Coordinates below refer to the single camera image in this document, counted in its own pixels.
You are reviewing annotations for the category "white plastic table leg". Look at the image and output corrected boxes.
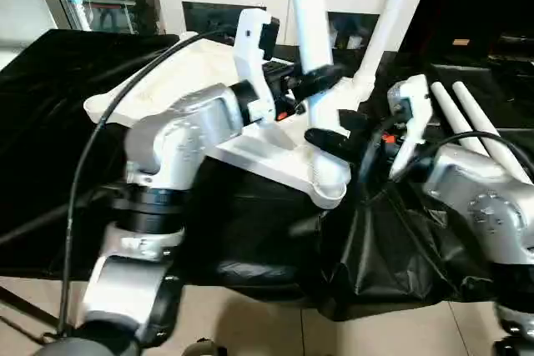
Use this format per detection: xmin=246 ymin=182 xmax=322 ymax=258
xmin=355 ymin=0 xmax=422 ymax=111
xmin=286 ymin=0 xmax=351 ymax=194
xmin=451 ymin=83 xmax=534 ymax=186
xmin=430 ymin=83 xmax=493 ymax=157

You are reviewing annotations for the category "white plastic table top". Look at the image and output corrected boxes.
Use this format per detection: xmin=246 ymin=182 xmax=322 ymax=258
xmin=83 ymin=33 xmax=378 ymax=209

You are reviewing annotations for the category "black work mat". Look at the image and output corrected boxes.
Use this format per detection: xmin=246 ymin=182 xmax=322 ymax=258
xmin=0 ymin=29 xmax=534 ymax=319

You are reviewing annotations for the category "black folding stand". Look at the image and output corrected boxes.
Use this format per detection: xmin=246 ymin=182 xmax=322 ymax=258
xmin=0 ymin=189 xmax=118 ymax=332

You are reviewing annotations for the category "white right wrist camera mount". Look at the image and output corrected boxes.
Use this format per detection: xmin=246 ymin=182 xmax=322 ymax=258
xmin=386 ymin=75 xmax=432 ymax=183

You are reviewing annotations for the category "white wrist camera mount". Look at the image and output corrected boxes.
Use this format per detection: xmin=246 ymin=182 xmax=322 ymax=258
xmin=386 ymin=75 xmax=432 ymax=183
xmin=232 ymin=8 xmax=281 ymax=123

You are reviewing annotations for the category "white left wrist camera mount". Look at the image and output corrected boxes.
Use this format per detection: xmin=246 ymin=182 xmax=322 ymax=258
xmin=232 ymin=8 xmax=281 ymax=123

